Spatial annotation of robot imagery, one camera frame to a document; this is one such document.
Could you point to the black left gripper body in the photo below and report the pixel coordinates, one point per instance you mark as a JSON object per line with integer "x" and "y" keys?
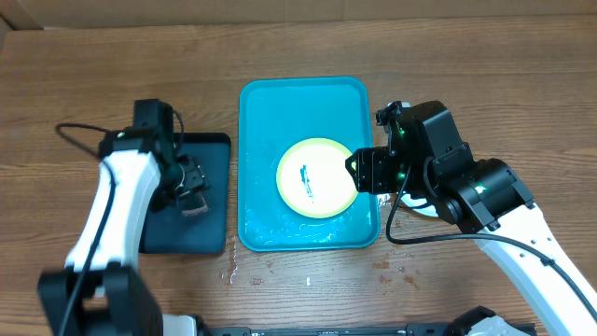
{"x": 186, "y": 177}

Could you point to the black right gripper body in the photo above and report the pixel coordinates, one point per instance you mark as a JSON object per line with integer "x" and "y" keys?
{"x": 381, "y": 170}

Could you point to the green sponge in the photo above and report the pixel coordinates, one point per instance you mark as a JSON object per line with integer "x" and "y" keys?
{"x": 193, "y": 204}

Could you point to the light blue plate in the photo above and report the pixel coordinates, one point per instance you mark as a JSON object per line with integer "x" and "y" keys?
{"x": 420, "y": 205}

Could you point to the yellow plate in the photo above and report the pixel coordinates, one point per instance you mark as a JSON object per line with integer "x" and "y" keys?
{"x": 312, "y": 179}

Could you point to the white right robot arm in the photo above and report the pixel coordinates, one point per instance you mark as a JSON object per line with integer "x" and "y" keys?
{"x": 491, "y": 206}

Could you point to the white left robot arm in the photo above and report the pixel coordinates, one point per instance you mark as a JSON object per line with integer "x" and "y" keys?
{"x": 99, "y": 291}

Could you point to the black water tray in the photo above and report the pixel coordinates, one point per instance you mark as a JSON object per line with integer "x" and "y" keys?
{"x": 169, "y": 231}

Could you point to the teal plastic tray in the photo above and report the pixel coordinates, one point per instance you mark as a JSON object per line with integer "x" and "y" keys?
{"x": 276, "y": 114}

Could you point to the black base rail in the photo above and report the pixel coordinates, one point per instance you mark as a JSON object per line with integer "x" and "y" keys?
{"x": 412, "y": 329}

